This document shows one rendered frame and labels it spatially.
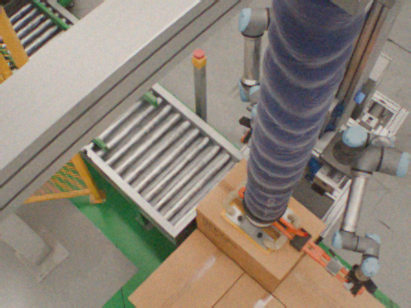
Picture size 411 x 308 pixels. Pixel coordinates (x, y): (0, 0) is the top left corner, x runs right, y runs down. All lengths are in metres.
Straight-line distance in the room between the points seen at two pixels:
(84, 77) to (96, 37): 0.06
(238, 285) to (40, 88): 2.54
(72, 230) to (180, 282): 1.11
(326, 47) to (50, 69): 0.75
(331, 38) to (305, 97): 0.27
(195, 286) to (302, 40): 2.09
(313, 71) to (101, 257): 2.70
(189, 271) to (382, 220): 1.58
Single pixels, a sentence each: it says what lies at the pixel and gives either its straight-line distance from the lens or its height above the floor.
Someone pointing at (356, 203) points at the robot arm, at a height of 1.48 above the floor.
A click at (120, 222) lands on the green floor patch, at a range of 3.80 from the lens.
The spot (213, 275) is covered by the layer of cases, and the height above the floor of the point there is 0.54.
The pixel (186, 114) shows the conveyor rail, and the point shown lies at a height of 0.59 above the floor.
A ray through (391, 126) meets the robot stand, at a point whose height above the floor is 0.23.
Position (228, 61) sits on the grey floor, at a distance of 4.38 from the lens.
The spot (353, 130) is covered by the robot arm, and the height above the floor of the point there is 1.26.
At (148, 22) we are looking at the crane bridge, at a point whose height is 3.05.
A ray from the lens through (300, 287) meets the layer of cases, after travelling 3.13.
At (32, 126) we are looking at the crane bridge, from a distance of 0.64.
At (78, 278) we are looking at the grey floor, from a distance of 3.76.
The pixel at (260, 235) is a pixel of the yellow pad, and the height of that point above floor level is 0.99.
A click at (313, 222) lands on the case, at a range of 2.81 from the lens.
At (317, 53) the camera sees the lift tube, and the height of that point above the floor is 2.58.
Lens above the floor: 3.58
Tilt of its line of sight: 65 degrees down
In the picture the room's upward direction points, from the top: 2 degrees counter-clockwise
